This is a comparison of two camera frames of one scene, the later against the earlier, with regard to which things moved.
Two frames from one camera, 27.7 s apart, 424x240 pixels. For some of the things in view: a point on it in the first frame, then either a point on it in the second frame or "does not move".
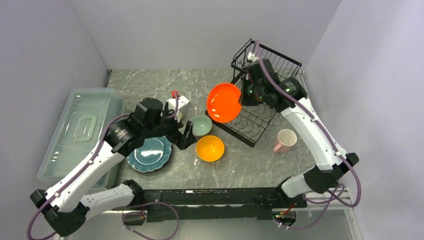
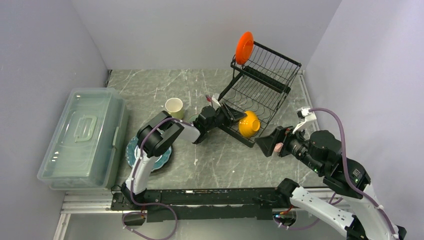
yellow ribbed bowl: x=210 y=148 -> x=250 y=125
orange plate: x=222 y=103 -> x=244 y=48
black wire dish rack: x=254 y=120 does not move
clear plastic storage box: x=81 y=131 does not move
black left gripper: x=182 y=141 -> x=231 y=114
